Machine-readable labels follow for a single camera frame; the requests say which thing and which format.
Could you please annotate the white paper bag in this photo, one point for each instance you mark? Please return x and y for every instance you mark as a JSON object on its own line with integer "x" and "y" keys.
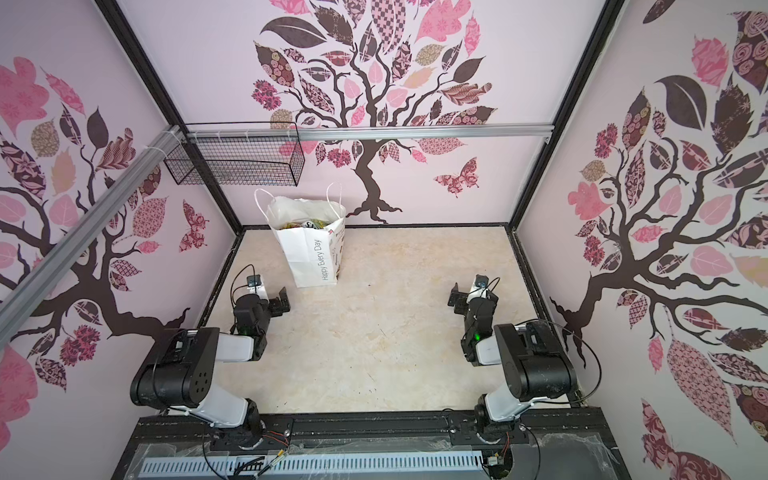
{"x": 314, "y": 256}

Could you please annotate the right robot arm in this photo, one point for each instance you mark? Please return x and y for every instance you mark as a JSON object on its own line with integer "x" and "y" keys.
{"x": 535, "y": 368}

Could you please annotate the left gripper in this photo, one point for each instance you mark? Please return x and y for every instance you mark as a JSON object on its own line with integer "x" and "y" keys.
{"x": 278, "y": 302}

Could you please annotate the Foxs candy packet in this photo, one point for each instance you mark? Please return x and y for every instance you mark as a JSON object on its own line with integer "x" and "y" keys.
{"x": 313, "y": 224}

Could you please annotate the left aluminium rail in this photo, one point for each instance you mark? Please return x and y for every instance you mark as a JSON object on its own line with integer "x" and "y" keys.
{"x": 18, "y": 307}

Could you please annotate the back aluminium rail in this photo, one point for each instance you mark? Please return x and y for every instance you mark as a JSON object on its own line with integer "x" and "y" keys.
{"x": 376, "y": 133}

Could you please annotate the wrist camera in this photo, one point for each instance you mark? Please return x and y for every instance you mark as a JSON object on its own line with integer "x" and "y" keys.
{"x": 255, "y": 286}
{"x": 480, "y": 288}

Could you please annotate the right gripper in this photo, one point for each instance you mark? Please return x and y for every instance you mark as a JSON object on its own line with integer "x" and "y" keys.
{"x": 458, "y": 298}

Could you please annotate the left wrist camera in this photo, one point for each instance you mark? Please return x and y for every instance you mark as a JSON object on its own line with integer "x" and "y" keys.
{"x": 255, "y": 286}

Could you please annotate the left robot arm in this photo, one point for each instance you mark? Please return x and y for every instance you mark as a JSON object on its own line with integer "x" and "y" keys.
{"x": 178, "y": 373}

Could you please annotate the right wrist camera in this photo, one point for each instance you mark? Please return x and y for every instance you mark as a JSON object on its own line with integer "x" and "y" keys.
{"x": 480, "y": 288}

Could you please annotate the white vent strip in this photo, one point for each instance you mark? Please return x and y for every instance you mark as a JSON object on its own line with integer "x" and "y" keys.
{"x": 312, "y": 466}

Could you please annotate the aluminium rail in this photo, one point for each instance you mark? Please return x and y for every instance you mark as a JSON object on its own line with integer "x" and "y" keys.
{"x": 376, "y": 133}
{"x": 18, "y": 307}

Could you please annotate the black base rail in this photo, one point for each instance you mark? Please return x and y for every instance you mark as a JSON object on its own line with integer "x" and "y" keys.
{"x": 549, "y": 443}

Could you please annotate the black wire basket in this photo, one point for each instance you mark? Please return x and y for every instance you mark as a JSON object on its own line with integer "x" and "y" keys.
{"x": 262, "y": 153}

